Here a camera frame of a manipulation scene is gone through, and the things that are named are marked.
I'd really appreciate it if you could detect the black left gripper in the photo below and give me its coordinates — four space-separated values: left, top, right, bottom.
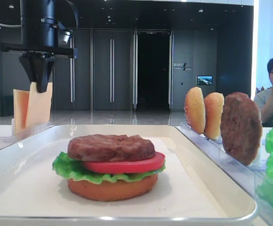
0 42 77 93

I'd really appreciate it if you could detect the yellow cheese slice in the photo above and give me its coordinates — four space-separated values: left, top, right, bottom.
26 82 53 128

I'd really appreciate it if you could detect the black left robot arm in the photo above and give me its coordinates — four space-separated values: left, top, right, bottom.
0 0 77 93

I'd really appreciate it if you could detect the standing orange cheese slice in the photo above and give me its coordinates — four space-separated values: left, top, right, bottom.
13 89 29 134

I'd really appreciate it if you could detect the stacked brown meat patty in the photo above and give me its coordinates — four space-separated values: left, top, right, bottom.
67 134 155 162

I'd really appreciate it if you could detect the stacked green lettuce leaf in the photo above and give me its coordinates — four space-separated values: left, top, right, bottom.
53 152 165 185

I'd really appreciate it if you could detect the stacked red tomato slice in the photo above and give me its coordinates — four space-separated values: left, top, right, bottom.
82 152 165 174

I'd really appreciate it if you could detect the standing brown meat patty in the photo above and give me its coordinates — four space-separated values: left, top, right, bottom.
220 92 263 165

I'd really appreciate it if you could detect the white metal tray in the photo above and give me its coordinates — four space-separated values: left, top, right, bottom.
0 125 257 226

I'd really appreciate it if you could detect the bottom bun on tray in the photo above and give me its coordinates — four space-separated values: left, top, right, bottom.
67 174 158 202

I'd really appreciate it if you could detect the far bun half right rack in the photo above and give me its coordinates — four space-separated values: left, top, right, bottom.
185 87 206 134

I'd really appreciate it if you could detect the bun half rack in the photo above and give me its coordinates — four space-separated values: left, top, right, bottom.
185 87 206 134
204 92 225 139

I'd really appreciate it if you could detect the near bun half right rack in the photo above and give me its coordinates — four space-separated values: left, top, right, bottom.
204 92 225 139

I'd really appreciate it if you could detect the clear left long rail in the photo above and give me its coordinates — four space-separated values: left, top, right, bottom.
0 122 52 150

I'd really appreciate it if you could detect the clear long rail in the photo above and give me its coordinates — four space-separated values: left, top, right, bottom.
179 122 273 226
0 122 52 150

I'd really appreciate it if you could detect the wall display screen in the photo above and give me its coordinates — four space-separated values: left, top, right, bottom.
196 76 213 85

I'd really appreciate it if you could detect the clear right long rail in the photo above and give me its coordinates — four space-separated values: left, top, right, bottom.
179 122 273 226

